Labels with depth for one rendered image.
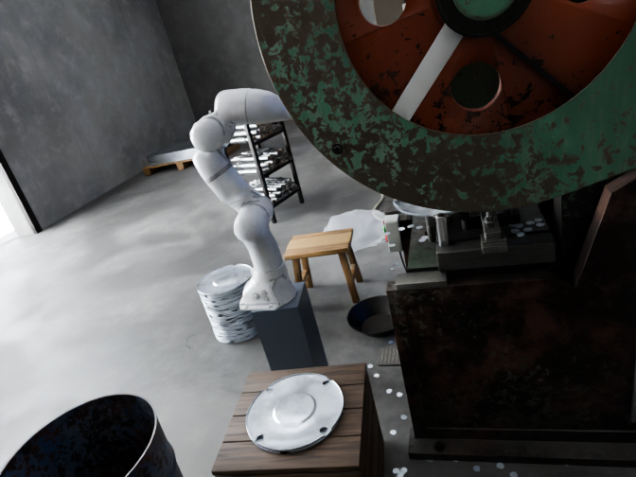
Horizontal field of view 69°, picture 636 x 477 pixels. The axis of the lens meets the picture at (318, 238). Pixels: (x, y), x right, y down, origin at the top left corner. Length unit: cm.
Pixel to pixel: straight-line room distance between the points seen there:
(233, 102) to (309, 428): 98
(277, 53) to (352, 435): 96
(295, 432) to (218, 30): 789
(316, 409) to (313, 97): 87
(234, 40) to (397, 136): 778
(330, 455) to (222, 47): 795
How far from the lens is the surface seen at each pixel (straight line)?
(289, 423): 140
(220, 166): 158
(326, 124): 96
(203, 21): 885
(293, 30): 95
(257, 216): 157
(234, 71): 872
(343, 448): 132
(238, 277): 239
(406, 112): 96
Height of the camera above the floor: 133
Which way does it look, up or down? 24 degrees down
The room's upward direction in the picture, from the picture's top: 14 degrees counter-clockwise
